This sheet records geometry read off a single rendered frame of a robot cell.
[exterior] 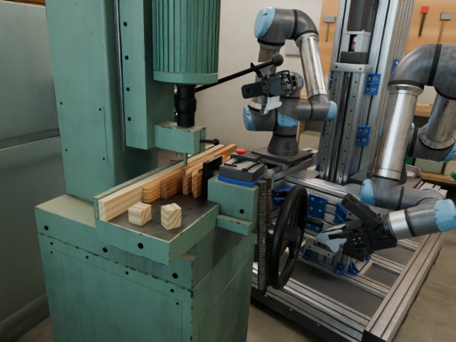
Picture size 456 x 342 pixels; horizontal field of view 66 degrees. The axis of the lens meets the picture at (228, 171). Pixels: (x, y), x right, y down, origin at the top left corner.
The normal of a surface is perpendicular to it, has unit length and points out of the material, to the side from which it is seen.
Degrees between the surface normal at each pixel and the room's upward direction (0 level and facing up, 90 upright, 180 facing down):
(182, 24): 90
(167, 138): 90
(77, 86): 90
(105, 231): 90
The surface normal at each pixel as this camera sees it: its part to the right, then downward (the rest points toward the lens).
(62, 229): -0.44, 0.28
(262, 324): 0.05, -0.94
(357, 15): -0.65, 0.22
